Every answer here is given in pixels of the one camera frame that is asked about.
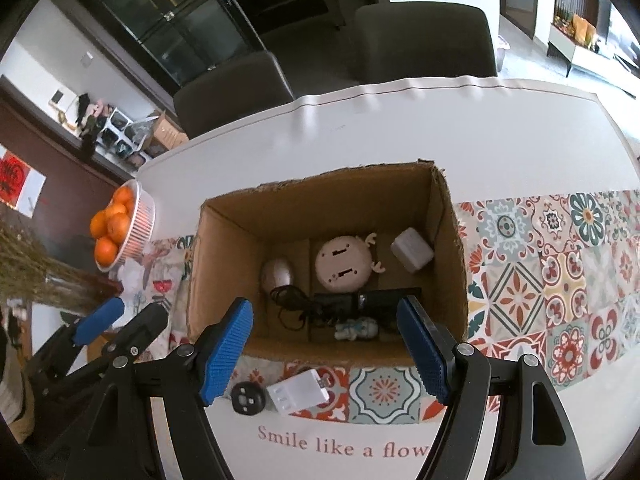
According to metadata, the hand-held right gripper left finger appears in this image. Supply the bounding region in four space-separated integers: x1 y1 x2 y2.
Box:
65 297 255 480

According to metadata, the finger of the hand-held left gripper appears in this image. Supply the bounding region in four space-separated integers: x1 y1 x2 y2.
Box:
27 296 126 386
47 304 170 401

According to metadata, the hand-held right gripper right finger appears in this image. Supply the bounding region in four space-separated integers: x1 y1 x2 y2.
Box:
396 295 586 480

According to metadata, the black round disc device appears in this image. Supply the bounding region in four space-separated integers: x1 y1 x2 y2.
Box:
231 381 265 416

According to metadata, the black power adapter with cable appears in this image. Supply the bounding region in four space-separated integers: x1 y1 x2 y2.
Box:
272 285 422 335

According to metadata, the small white blue figurine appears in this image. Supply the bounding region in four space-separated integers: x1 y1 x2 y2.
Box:
334 317 382 343

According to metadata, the white plug adapter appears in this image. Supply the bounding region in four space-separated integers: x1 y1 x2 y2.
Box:
266 369 331 415

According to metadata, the silver oval device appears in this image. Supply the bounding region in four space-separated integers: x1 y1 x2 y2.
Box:
260 257 296 293

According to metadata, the white cube charger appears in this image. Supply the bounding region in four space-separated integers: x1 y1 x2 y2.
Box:
391 227 435 274

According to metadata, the cardboard box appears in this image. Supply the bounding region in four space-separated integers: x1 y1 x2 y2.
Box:
186 160 468 368

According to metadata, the round pink antler night light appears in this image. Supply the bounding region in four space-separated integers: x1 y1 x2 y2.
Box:
315 232 387 292

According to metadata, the glass vase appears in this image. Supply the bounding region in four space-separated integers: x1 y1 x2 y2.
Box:
45 271 124 307

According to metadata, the dried flower bunch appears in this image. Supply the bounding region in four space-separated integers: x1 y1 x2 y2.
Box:
0 219 101 307

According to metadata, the yellow woven tissue box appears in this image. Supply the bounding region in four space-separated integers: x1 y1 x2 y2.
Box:
0 370 36 443

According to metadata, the patterned table runner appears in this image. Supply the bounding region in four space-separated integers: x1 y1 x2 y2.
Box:
117 190 640 426

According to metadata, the white cube shelf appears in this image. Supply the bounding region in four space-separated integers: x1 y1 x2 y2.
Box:
97 107 161 168

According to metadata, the small brown carton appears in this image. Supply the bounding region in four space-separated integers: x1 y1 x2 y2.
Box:
150 112 190 155

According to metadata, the soft toys pile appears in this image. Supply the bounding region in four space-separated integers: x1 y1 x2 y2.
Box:
75 92 109 133

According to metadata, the grey dining chair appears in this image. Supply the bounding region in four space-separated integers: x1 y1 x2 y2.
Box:
173 51 296 138
352 4 498 83

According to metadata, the dark glass sliding door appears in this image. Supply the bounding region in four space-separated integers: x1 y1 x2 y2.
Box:
50 0 391 106

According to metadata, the white media cabinet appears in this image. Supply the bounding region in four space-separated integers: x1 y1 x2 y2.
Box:
547 25 640 83

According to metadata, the yellow paper bag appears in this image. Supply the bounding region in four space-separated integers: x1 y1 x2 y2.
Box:
570 14 597 47

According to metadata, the white wire fruit bowl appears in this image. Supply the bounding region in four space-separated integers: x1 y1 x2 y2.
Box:
95 180 157 273

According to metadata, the red wall poster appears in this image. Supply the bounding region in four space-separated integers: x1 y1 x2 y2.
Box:
0 147 47 218

